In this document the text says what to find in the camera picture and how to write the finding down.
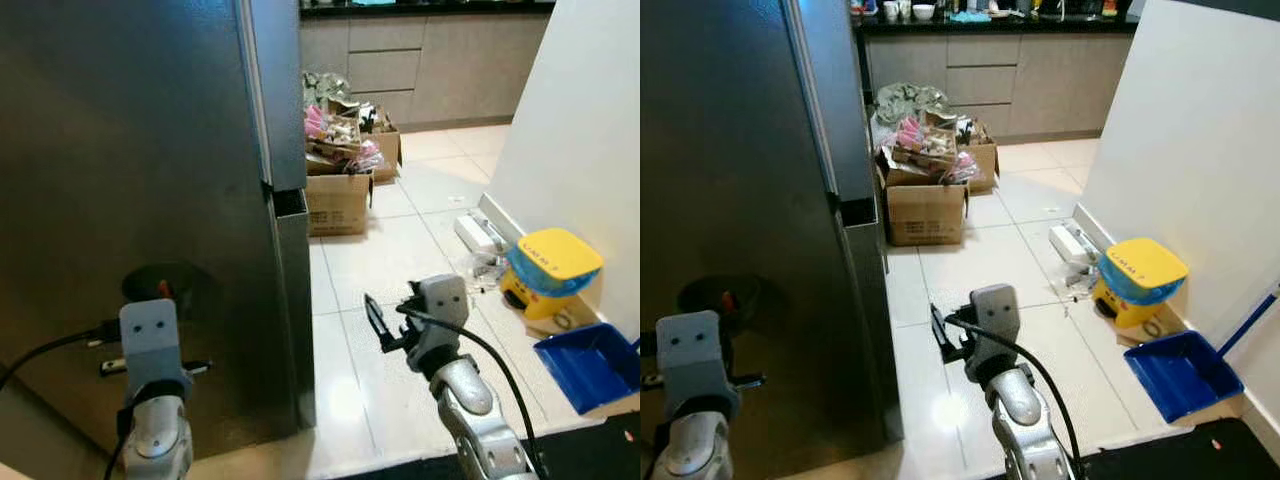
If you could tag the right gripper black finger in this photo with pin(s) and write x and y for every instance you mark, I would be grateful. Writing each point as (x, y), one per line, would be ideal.
(943, 335)
(378, 322)

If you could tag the grey steel fridge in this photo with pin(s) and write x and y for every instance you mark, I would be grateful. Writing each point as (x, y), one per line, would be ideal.
(130, 130)
(740, 140)

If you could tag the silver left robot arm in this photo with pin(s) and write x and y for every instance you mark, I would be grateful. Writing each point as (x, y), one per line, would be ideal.
(700, 455)
(158, 445)

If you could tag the white power strip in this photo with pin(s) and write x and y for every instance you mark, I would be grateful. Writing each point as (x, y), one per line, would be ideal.
(1070, 243)
(478, 233)

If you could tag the flat cardboard sheet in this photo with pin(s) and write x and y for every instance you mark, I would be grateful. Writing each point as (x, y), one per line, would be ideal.
(1160, 332)
(565, 322)

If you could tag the blue plastic dustpan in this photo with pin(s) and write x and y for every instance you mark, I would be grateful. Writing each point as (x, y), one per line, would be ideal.
(1180, 375)
(590, 365)

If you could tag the yellow bin blue bag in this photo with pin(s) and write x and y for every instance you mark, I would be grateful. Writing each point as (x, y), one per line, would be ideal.
(1145, 260)
(555, 250)

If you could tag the open cardboard box with packets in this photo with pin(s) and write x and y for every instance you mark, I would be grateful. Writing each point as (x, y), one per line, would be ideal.
(388, 150)
(985, 162)

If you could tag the pink packet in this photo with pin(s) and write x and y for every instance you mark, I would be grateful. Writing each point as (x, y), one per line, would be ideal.
(315, 122)
(910, 133)

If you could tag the green grey crumpled bag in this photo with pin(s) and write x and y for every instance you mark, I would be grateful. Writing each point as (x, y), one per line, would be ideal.
(905, 100)
(322, 88)

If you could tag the small white counter bowl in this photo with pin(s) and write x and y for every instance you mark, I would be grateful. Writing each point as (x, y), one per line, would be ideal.
(923, 12)

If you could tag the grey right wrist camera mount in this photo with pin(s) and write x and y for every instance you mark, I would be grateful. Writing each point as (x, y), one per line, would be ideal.
(995, 325)
(443, 310)

